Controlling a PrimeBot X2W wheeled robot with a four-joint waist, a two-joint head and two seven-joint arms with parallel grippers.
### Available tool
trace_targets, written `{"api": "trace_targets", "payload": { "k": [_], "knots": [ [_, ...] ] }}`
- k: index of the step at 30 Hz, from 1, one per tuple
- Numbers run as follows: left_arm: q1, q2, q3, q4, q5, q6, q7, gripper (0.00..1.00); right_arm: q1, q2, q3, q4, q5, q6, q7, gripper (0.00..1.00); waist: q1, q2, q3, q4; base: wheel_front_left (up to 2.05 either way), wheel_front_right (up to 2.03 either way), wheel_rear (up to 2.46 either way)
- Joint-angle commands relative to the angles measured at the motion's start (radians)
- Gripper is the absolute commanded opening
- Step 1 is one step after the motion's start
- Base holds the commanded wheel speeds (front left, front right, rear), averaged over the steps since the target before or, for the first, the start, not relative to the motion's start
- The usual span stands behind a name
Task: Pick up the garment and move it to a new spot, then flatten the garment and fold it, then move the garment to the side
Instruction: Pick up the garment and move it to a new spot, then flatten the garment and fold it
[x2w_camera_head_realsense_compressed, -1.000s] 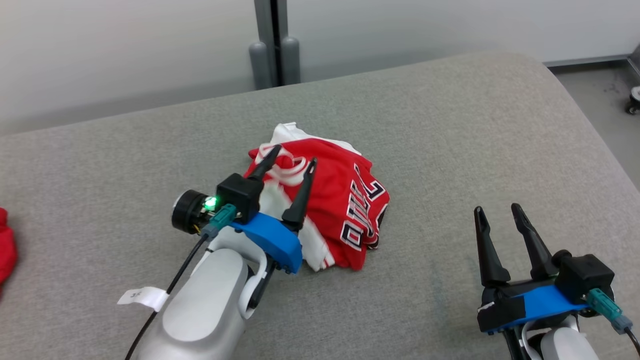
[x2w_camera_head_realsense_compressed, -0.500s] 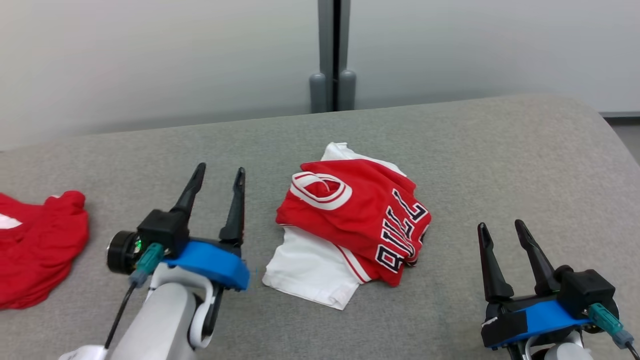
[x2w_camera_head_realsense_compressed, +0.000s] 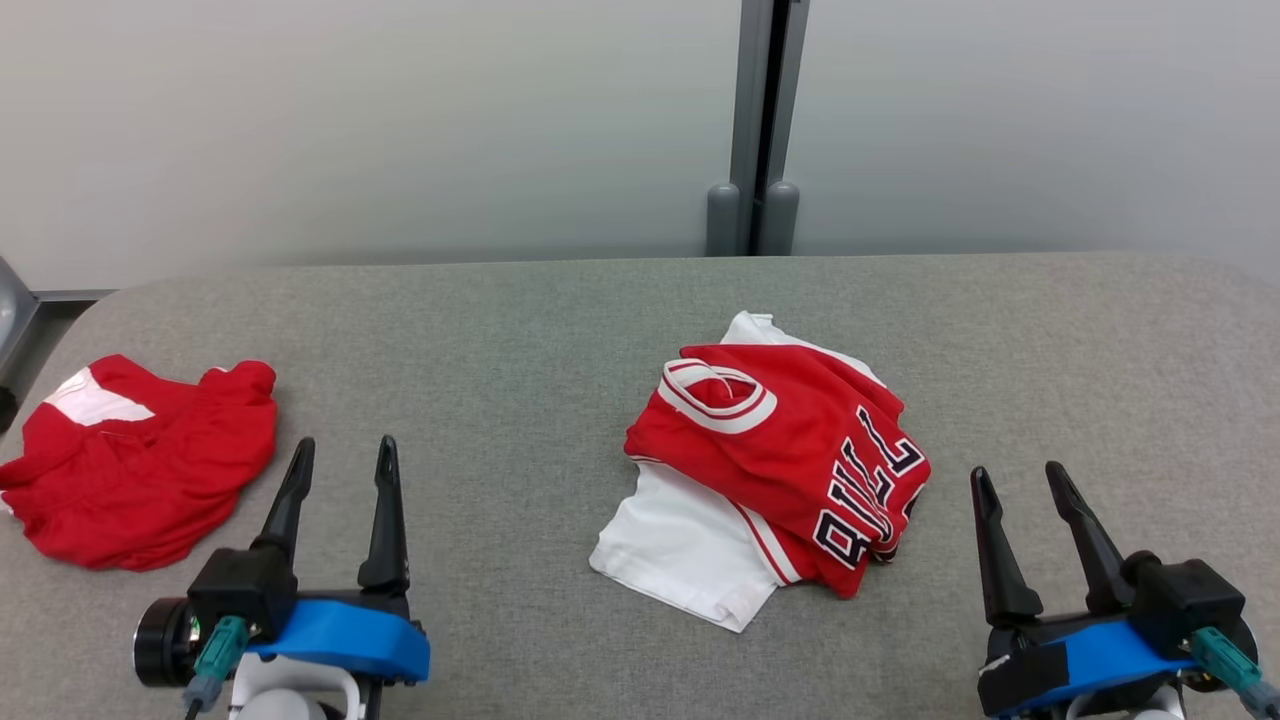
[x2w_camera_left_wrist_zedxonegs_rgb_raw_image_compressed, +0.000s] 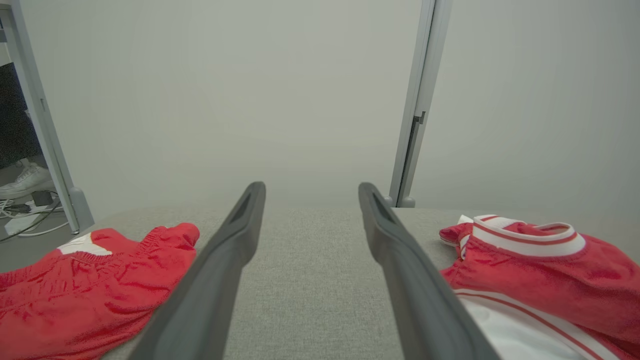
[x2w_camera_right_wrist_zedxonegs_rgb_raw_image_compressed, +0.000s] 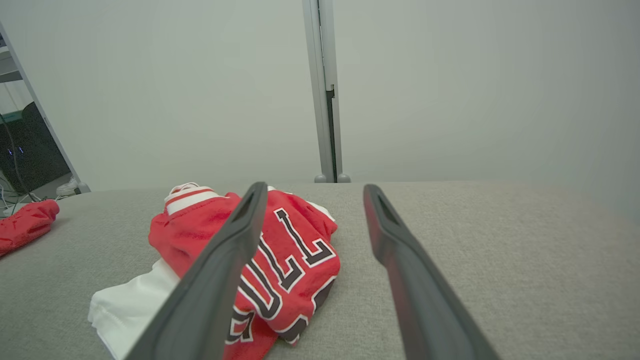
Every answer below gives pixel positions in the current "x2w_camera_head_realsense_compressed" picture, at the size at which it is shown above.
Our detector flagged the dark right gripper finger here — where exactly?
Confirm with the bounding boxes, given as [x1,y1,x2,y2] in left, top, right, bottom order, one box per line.
[1045,461,1138,615]
[969,466,1045,629]

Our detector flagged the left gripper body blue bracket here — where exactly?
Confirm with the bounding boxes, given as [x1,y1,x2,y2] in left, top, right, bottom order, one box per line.
[134,590,432,720]

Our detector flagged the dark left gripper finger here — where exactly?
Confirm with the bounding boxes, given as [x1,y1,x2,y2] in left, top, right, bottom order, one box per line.
[357,435,412,591]
[250,437,317,561]

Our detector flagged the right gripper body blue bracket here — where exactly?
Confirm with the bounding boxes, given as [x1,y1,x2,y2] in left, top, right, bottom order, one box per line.
[977,612,1261,720]

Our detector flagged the red shorts with white stripe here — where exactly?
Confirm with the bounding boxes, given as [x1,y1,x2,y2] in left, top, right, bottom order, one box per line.
[0,354,279,573]

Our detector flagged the red and white Bulls jersey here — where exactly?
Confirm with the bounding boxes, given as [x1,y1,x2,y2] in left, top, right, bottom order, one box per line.
[588,310,933,634]

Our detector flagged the grey fabric padded bench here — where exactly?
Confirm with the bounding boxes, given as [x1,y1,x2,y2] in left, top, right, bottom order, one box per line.
[0,252,1280,720]

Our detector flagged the grey metal stand leg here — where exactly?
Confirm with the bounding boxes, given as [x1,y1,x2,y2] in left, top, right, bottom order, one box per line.
[0,255,116,381]

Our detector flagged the teal right camera cable plug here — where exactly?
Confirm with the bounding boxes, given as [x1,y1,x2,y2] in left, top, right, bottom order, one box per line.
[1190,627,1280,720]

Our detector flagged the teal camera cable plug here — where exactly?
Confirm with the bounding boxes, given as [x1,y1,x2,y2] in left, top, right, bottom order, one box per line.
[183,615,249,713]
[1190,627,1280,720]

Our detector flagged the teal left camera cable plug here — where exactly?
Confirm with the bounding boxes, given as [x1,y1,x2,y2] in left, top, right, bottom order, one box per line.
[183,615,249,713]

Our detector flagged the grey rounded post foot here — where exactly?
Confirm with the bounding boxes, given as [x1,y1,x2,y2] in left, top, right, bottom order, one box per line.
[762,180,801,257]
[706,182,743,257]

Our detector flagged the grey partition post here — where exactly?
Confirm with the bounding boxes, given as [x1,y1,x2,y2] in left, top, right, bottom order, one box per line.
[728,0,811,256]

